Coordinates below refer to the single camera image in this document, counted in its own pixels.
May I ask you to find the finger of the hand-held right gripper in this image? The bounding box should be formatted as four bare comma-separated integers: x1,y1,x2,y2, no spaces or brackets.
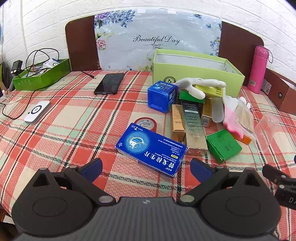
262,163,296,187

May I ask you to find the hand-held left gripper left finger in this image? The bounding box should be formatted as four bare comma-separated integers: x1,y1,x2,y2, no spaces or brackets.
31,158,116,206

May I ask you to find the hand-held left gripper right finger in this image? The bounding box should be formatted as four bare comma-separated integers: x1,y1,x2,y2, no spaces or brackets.
178,158,265,205

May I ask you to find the small green box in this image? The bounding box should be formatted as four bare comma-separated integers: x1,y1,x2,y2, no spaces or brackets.
206,129,243,164

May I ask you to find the long olive gold box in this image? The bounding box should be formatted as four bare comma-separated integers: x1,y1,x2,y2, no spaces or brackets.
181,100,208,156

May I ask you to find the white orange medicine box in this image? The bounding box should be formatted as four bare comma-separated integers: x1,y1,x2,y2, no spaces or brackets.
230,132,252,145

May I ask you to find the blue medicine box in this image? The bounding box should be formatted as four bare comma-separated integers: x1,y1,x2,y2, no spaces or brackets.
115,123,187,178

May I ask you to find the blue cube box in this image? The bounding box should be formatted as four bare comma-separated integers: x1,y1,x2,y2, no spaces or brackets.
147,81,178,113

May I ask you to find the large light green box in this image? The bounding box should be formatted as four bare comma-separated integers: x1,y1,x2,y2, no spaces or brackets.
152,49,245,98

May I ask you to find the red plaid bed sheet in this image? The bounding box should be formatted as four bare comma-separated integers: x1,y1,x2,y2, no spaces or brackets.
0,70,296,232

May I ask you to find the clear plastic cup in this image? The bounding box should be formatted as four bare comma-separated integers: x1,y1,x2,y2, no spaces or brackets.
253,113,289,149

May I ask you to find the small gold box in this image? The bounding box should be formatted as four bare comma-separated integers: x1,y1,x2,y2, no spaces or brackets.
201,98,214,128

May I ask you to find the pink glove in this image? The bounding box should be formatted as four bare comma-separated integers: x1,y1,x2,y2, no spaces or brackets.
223,102,249,139

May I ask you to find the toothpick bundle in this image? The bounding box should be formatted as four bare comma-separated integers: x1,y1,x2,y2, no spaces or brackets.
235,102,255,132

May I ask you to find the red tape roll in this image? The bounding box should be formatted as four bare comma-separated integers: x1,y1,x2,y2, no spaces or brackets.
135,117,158,133

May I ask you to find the white glove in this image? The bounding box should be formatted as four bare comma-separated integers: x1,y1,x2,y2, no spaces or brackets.
223,95,251,110
176,77,226,100

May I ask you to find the yellow box with barcode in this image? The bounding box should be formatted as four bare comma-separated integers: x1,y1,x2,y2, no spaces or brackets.
193,84,226,98

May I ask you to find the small white device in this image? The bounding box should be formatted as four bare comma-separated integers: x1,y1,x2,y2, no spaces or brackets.
24,101,51,125

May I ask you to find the brown cardboard box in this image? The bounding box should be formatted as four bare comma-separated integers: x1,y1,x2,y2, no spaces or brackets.
261,67,296,112

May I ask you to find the black smartphone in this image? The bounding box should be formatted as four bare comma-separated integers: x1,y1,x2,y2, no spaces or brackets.
94,73,125,95

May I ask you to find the dark green tray box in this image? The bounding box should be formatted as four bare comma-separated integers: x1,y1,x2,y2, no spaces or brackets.
12,58,72,91

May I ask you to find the pink thermos bottle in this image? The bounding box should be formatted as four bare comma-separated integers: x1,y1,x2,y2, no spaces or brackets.
247,45,270,94

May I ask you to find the small white blue box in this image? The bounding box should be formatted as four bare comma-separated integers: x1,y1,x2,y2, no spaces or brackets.
43,58,63,69

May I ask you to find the brown wooden headboard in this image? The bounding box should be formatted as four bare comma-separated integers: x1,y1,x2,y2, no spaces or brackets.
65,16,264,71

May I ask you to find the floral printed plastic sheet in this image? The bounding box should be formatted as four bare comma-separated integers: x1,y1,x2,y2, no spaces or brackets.
94,10,222,71

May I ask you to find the black charger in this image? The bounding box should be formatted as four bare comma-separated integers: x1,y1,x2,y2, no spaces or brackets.
10,60,23,75

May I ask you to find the black cable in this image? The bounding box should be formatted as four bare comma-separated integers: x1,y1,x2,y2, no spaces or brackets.
2,49,60,120

